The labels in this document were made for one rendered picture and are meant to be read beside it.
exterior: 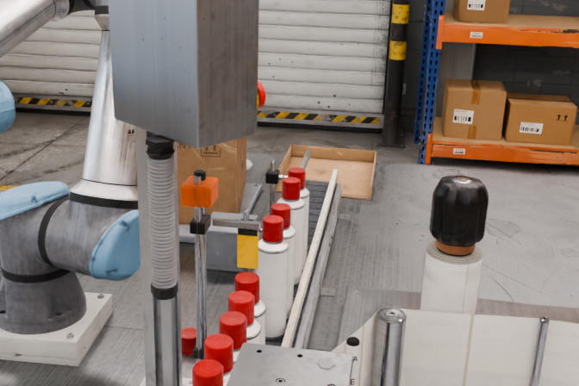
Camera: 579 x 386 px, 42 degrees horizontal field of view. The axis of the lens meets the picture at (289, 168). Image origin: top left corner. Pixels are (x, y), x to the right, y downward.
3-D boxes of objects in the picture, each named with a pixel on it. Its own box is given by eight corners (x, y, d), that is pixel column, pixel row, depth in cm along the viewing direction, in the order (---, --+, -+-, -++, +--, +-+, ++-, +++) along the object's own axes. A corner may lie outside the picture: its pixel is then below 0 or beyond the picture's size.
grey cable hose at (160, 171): (173, 302, 94) (170, 144, 87) (146, 300, 94) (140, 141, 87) (182, 289, 97) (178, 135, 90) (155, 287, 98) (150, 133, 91)
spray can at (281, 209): (289, 325, 126) (294, 213, 120) (260, 321, 127) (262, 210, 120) (295, 309, 131) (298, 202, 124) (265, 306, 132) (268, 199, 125)
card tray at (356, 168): (370, 200, 195) (371, 185, 194) (272, 191, 199) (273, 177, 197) (376, 163, 223) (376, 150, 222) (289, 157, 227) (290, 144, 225)
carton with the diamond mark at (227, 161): (236, 227, 171) (237, 113, 162) (132, 223, 172) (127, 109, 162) (245, 181, 200) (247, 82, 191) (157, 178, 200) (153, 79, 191)
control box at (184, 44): (197, 151, 85) (196, -21, 78) (112, 120, 96) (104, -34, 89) (261, 133, 92) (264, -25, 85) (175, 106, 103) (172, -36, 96)
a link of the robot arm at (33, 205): (34, 242, 134) (29, 170, 130) (95, 256, 129) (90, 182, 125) (-16, 266, 124) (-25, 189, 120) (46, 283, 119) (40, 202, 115)
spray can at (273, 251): (283, 342, 121) (287, 227, 115) (252, 338, 122) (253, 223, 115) (288, 325, 126) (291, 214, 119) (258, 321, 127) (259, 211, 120)
